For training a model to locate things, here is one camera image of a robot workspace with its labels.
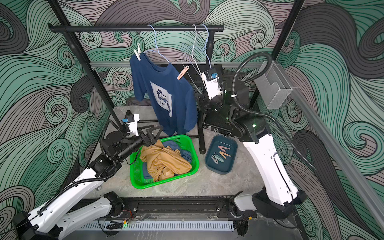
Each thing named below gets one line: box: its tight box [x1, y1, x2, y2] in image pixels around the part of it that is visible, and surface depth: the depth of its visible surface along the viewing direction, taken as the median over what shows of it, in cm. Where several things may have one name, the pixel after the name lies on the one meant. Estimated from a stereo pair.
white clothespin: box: [133, 43, 141, 61], surface depth 71 cm
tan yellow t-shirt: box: [140, 140, 192, 182], surface depth 81 cm
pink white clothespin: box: [177, 65, 190, 80], surface depth 61 cm
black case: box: [203, 110, 241, 137], surface depth 102 cm
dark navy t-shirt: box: [129, 54, 198, 134], surface depth 76 cm
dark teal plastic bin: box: [204, 134, 239, 175], surface depth 93 cm
